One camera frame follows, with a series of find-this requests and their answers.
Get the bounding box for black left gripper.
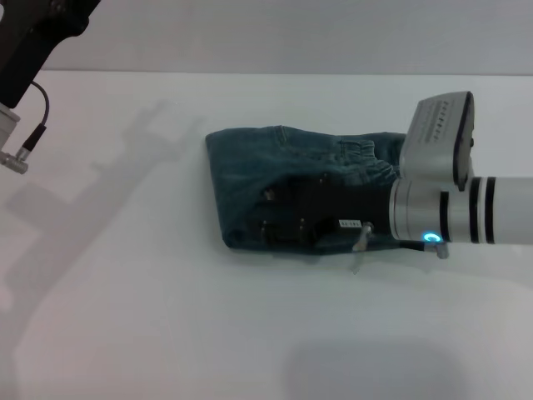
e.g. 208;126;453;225
0;0;102;108

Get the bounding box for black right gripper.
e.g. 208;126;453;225
248;172;396;249

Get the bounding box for blue denim shorts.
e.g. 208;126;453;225
205;124;411;256

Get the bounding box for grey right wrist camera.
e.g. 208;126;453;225
396;90;476;193

